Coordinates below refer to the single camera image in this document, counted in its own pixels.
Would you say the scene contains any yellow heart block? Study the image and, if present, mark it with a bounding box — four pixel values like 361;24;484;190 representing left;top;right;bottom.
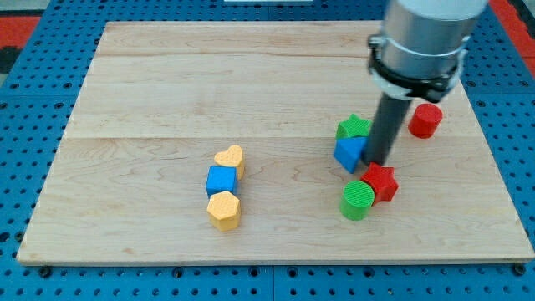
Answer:
214;145;245;181

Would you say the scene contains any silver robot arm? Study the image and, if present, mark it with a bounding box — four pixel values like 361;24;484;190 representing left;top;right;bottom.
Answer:
362;0;488;165

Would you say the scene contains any red cylinder block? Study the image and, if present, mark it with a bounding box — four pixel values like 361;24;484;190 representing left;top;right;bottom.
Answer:
408;104;443;139

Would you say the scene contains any green star block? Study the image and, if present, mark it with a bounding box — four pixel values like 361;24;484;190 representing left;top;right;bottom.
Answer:
335;114;372;140

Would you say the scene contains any green cylinder block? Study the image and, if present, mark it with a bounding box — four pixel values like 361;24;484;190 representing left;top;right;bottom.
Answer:
339;181;375;221

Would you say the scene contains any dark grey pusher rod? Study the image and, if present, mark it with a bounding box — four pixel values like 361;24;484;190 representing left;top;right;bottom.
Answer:
363;94;412;165

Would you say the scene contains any blue triangle block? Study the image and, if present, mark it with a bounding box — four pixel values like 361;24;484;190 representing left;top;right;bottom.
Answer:
334;137;368;174

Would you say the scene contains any wooden board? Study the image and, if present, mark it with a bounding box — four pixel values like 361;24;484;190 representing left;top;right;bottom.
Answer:
17;21;534;266

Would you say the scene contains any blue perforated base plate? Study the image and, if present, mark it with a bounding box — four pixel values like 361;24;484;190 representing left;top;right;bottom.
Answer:
1;0;534;300

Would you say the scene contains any red star block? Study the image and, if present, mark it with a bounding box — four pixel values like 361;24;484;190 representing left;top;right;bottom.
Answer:
360;162;399;206

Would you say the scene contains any yellow hexagon block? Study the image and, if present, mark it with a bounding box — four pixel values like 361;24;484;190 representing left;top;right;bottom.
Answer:
206;191;241;232

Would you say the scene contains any blue cube block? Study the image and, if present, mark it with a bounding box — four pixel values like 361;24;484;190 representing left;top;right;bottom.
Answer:
205;166;238;198

